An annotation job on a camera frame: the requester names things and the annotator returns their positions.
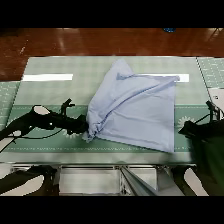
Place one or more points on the dark green garment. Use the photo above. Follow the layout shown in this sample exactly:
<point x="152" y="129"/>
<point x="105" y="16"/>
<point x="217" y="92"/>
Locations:
<point x="211" y="160"/>

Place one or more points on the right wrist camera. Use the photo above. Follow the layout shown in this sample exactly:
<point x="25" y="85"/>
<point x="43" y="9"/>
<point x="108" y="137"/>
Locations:
<point x="212" y="110"/>

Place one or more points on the silver frame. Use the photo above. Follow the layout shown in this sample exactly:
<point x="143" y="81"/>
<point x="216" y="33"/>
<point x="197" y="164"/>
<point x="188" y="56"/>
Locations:
<point x="140" y="185"/>

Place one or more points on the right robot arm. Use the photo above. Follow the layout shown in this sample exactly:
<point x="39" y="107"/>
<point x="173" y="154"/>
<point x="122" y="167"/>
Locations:
<point x="200" y="128"/>

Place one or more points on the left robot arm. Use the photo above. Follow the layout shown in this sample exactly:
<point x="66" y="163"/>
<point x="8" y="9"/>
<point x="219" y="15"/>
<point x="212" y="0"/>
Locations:
<point x="33" y="120"/>

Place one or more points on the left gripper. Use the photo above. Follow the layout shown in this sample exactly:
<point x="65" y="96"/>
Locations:
<point x="78" y="124"/>

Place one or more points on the light blue shirt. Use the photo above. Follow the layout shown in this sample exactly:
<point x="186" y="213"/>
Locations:
<point x="140" y="110"/>

